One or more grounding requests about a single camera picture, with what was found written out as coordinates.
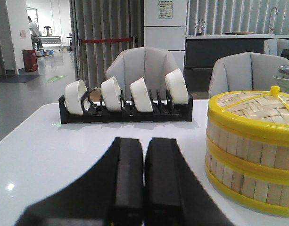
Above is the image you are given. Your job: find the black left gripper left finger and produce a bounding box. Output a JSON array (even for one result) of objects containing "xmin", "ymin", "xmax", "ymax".
[{"xmin": 16, "ymin": 137, "xmax": 143, "ymax": 226}]

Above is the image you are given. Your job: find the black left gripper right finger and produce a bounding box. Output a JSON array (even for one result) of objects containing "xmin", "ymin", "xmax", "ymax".
[{"xmin": 144, "ymin": 138, "xmax": 232, "ymax": 226}]

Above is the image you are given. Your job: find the bamboo steamer tier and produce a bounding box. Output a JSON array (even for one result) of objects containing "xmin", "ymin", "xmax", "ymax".
[
  {"xmin": 206, "ymin": 122, "xmax": 289, "ymax": 187},
  {"xmin": 205, "ymin": 147, "xmax": 289, "ymax": 217}
]

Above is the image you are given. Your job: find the woven bamboo steamer lid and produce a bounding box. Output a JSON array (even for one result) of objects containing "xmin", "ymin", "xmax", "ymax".
[{"xmin": 207, "ymin": 86, "xmax": 289, "ymax": 147}]

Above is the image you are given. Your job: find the black bowl rack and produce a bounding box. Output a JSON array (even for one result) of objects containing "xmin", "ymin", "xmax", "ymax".
[{"xmin": 58, "ymin": 90, "xmax": 193, "ymax": 124}]

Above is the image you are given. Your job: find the white bowl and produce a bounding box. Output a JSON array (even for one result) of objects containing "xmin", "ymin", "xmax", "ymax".
[
  {"xmin": 165, "ymin": 68, "xmax": 189, "ymax": 104},
  {"xmin": 101, "ymin": 77, "xmax": 121, "ymax": 112},
  {"xmin": 130, "ymin": 77, "xmax": 153, "ymax": 113},
  {"xmin": 65, "ymin": 80, "xmax": 87, "ymax": 115}
]

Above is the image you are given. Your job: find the white bowl far left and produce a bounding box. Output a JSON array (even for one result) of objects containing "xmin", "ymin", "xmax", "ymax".
[{"xmin": 65, "ymin": 80, "xmax": 87, "ymax": 115}]

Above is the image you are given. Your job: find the grey chair left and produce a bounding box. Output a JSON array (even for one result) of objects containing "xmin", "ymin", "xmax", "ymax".
[{"xmin": 105, "ymin": 47, "xmax": 178, "ymax": 101}]

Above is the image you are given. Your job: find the grey chair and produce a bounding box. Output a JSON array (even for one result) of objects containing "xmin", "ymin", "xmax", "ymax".
[
  {"xmin": 105, "ymin": 47, "xmax": 178, "ymax": 101},
  {"xmin": 208, "ymin": 52, "xmax": 289, "ymax": 97},
  {"xmin": 264, "ymin": 38, "xmax": 289, "ymax": 56}
]

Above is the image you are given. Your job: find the dark counter with white top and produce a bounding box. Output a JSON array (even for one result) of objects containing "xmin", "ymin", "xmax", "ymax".
[{"xmin": 184, "ymin": 34, "xmax": 289, "ymax": 93}]

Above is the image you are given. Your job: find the red barrier belt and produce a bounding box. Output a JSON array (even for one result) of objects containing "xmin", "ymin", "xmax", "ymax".
[{"xmin": 78, "ymin": 37, "xmax": 137, "ymax": 44}]

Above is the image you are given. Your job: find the red bin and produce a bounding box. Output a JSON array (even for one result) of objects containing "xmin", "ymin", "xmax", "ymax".
[{"xmin": 22, "ymin": 49, "xmax": 38, "ymax": 72}]

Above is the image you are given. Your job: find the glass pot lid with knob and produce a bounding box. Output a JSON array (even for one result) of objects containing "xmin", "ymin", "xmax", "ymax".
[{"xmin": 273, "ymin": 65, "xmax": 289, "ymax": 81}]

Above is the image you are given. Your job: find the walking person in background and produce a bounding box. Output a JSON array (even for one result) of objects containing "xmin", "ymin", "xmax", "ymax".
[{"xmin": 28, "ymin": 16, "xmax": 42, "ymax": 49}]

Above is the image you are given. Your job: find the white cabinet column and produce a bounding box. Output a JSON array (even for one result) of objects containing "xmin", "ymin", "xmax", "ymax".
[{"xmin": 144, "ymin": 0, "xmax": 188, "ymax": 71}]

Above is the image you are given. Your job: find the shallow plate on counter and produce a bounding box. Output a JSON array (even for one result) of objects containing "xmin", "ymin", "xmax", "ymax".
[{"xmin": 232, "ymin": 31, "xmax": 254, "ymax": 35}]

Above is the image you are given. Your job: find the grey chair far right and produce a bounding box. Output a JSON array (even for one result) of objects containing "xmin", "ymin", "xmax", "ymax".
[{"xmin": 264, "ymin": 38, "xmax": 289, "ymax": 56}]

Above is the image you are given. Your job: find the chrome faucet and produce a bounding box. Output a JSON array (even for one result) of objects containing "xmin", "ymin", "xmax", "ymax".
[{"xmin": 268, "ymin": 7, "xmax": 279, "ymax": 34}]

